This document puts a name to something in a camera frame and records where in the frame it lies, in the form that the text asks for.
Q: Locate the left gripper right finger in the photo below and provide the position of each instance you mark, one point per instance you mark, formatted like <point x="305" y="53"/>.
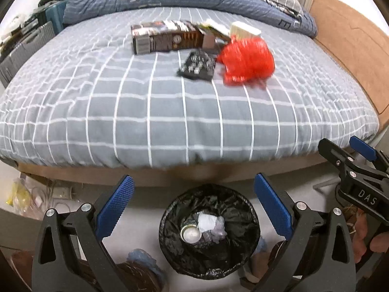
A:
<point x="317" y="254"/>

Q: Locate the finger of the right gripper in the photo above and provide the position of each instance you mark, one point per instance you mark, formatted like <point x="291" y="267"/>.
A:
<point x="344" y="161"/>
<point x="377" y="157"/>

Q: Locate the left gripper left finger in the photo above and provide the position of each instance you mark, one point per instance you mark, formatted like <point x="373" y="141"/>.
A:
<point x="55" y="264"/>

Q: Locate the white tissue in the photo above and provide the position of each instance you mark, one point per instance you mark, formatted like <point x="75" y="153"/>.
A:
<point x="208" y="222"/>

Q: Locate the yellow milk tin can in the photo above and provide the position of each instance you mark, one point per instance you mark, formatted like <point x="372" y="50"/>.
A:
<point x="190" y="234"/>

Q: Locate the red plastic bag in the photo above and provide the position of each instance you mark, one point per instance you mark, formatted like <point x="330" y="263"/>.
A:
<point x="246" y="60"/>

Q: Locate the cream paper box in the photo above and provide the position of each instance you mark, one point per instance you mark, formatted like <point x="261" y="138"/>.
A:
<point x="240" y="30"/>

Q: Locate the black printed snack box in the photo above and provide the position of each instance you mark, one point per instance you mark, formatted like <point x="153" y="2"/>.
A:
<point x="199" y="66"/>

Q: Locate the yellow black wrapper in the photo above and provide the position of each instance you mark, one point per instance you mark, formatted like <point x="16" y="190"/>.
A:
<point x="219" y="31"/>

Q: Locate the dark anime carton box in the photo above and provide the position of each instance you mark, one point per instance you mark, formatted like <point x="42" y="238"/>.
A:
<point x="169" y="35"/>

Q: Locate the small clear pink bag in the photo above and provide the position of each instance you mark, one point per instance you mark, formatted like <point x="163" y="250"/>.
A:
<point x="215" y="235"/>

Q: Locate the black lined trash bin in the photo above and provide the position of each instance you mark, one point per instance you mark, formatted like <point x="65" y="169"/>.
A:
<point x="207" y="261"/>

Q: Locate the yellow plastic bag on floor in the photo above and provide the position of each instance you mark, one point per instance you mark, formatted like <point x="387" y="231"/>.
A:
<point x="20" y="197"/>

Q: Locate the wooden headboard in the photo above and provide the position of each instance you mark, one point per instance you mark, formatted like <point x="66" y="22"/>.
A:
<point x="358" y="45"/>

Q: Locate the grey checked bed sheet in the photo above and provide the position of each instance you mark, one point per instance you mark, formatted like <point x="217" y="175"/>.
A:
<point x="85" y="99"/>

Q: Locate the grey suitcase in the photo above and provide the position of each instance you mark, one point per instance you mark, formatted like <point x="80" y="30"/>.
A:
<point x="28" y="46"/>

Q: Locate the clutter on suitcase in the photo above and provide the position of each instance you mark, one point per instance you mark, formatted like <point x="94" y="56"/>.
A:
<point x="17" y="18"/>

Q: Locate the teal plastic crate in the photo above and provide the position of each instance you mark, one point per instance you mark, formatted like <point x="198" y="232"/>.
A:
<point x="54" y="13"/>

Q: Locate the wooden bed frame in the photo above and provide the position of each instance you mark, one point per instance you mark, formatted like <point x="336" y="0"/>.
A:
<point x="192" y="174"/>

